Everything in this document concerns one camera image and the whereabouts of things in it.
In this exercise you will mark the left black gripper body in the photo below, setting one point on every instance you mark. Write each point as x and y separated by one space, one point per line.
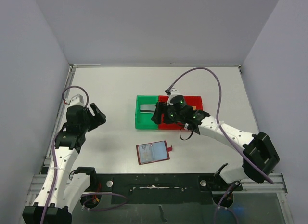
85 125

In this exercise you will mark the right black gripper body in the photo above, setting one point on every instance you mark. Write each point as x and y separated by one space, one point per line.
162 112

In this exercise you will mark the thin white card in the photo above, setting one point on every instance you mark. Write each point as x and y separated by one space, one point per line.
147 108

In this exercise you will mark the red bin with black card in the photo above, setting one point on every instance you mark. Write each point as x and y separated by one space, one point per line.
162 125

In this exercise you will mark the red bin with gold card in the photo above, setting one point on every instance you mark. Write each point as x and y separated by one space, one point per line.
194 101

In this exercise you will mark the green plastic bin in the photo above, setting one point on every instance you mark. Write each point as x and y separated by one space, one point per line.
143 120

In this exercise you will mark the red leather card holder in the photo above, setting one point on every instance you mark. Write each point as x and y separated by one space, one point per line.
161 151

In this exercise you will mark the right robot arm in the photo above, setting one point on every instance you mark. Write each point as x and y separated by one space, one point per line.
259 155

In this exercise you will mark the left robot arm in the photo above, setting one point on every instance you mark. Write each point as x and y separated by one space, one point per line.
64 186

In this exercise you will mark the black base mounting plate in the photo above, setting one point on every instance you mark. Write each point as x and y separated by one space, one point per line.
149 189

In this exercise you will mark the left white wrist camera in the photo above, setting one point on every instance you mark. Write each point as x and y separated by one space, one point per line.
76 100

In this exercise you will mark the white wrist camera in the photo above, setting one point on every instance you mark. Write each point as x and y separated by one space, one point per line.
171 94
76 100

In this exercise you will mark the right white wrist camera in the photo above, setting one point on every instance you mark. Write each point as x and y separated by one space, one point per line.
171 94

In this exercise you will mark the aluminium front rail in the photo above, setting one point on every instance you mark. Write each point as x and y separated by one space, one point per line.
279 186

